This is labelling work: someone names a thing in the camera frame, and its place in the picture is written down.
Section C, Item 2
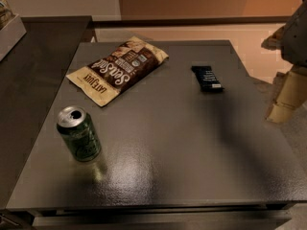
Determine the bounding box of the white box with items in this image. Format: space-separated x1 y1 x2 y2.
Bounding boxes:
0 0 27 61

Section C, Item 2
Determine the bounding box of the green soda can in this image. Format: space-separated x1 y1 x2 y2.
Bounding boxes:
57 105 101 162

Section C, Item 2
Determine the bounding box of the brown cream snack bag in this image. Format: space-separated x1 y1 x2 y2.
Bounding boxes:
66 36 169 106

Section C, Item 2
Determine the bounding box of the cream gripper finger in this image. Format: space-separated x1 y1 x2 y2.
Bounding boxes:
266 66 307 124
261 26 285 51

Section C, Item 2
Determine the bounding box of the dark blue rxbar wrapper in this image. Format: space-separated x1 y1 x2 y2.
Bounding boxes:
191 66 224 92

